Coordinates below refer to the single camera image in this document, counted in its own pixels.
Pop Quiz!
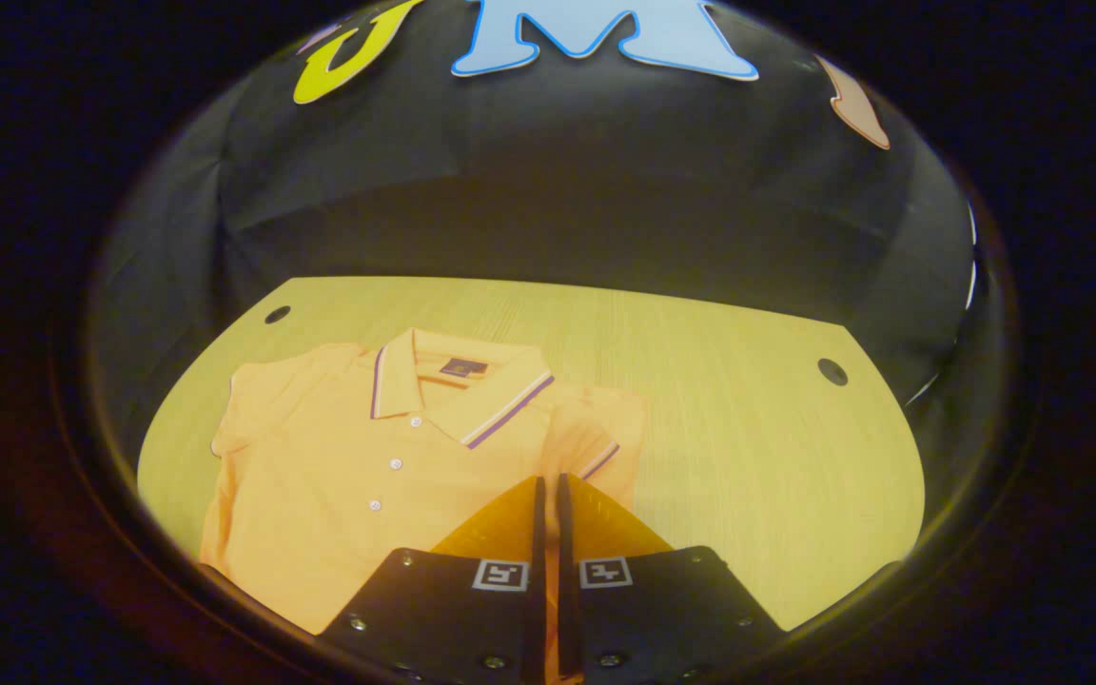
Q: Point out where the orange polo T-shirt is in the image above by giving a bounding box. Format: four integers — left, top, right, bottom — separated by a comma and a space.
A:
198, 327, 649, 636

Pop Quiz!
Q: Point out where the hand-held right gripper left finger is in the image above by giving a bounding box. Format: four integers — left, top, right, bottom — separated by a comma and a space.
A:
315, 476, 550, 685

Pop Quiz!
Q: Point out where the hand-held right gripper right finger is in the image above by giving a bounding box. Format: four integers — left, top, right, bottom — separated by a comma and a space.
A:
556, 473, 787, 685

